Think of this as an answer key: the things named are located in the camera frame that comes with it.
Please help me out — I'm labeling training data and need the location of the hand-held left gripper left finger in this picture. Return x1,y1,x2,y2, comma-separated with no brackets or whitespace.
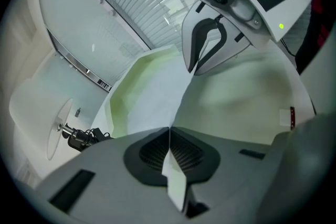
34,126,185,224

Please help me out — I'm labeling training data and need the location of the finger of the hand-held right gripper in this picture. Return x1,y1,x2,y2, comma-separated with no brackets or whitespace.
181,2,219,73

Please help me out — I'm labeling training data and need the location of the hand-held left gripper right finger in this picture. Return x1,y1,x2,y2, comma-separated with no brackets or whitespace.
170,126,286,224

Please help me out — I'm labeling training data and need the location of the light green mat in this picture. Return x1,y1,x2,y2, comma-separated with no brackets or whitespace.
93,44,317,146

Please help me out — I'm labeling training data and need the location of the grey cloth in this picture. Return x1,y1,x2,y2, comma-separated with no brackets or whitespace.
123,55,196,212

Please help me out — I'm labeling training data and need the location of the person's black printed t-shirt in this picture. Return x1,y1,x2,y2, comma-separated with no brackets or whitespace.
295,0,333,74

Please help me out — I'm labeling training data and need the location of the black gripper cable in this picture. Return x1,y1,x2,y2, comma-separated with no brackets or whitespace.
280,38,298,58

